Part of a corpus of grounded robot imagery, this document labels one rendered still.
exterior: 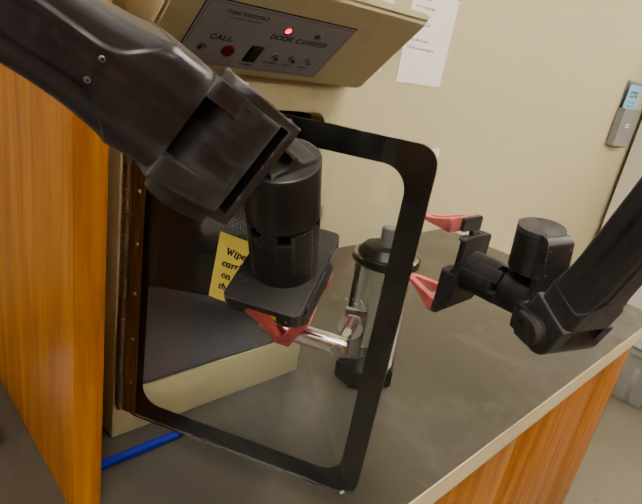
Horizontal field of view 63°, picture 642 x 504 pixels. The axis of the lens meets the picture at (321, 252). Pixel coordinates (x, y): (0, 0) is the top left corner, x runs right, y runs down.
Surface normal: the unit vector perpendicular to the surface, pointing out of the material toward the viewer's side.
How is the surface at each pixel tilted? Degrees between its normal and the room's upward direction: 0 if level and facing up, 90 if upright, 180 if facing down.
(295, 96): 90
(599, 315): 115
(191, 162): 85
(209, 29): 135
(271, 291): 25
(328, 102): 90
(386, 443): 0
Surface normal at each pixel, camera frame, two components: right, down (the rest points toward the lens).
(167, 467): 0.17, -0.92
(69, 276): -0.72, 0.13
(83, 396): 0.67, 0.37
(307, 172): 0.03, -0.71
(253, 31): 0.36, 0.91
